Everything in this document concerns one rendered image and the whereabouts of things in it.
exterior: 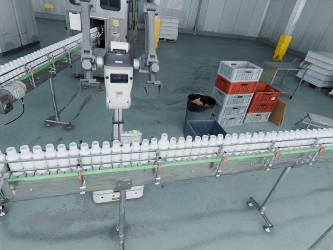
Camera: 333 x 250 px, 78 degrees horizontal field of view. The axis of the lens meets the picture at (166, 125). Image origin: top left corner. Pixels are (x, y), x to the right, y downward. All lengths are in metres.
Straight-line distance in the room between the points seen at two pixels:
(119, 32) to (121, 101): 2.98
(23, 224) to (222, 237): 1.87
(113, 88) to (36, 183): 0.90
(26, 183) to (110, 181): 0.45
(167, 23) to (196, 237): 9.49
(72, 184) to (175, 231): 1.23
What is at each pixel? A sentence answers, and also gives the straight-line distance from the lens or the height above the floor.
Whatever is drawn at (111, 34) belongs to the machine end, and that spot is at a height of 1.06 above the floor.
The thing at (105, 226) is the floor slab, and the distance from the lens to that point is 2.26.
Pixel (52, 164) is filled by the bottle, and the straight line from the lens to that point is 1.32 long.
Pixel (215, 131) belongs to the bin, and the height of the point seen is 0.85.
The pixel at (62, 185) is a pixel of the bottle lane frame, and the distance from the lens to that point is 1.39.
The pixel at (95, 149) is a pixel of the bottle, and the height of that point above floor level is 1.13.
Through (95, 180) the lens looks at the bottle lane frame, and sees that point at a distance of 1.36.
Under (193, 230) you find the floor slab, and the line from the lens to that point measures 2.31.
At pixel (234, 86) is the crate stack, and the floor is 0.81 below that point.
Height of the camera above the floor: 1.93
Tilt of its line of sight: 32 degrees down
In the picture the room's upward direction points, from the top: 9 degrees clockwise
